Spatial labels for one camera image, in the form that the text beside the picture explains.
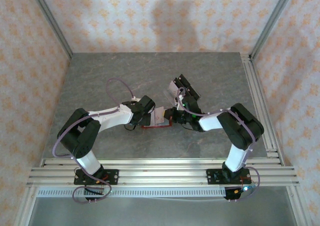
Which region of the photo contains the silver pink card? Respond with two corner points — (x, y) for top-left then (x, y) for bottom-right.
(166, 80), (180, 94)
(153, 107), (167, 126)

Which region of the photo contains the red leather card holder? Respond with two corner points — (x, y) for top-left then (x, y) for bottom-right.
(141, 107), (173, 130)

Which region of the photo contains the clear acrylic card stand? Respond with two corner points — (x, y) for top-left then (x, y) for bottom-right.
(163, 73), (203, 106)

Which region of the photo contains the black controller board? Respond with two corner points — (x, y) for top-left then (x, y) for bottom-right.
(84, 186), (106, 203)
(223, 185), (256, 202)

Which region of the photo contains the grey metal panel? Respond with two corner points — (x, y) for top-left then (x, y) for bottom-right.
(29, 197), (298, 226)

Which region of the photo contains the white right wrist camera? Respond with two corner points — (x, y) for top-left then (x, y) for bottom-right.
(174, 93), (183, 111)

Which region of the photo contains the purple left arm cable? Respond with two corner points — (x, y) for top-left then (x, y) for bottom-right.
(53, 77), (137, 204)

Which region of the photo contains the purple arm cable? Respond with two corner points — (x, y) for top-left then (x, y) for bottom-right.
(176, 88), (262, 202)
(53, 77), (137, 204)

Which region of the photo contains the narrow aluminium base rail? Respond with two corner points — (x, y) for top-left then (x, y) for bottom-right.
(39, 157), (285, 169)

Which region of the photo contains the wide aluminium base rail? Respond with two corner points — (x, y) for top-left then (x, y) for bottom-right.
(26, 167), (300, 188)

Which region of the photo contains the slotted grey cable duct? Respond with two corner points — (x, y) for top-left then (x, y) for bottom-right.
(36, 187), (227, 199)

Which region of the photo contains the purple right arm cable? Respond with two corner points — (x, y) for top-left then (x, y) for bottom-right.
(176, 88), (262, 202)

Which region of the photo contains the aluminium corner post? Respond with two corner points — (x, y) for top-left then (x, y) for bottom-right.
(28, 0), (74, 61)
(249, 0), (299, 61)

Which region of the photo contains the aluminium frame leg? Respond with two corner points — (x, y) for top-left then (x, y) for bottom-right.
(286, 185), (315, 226)
(17, 186), (38, 226)

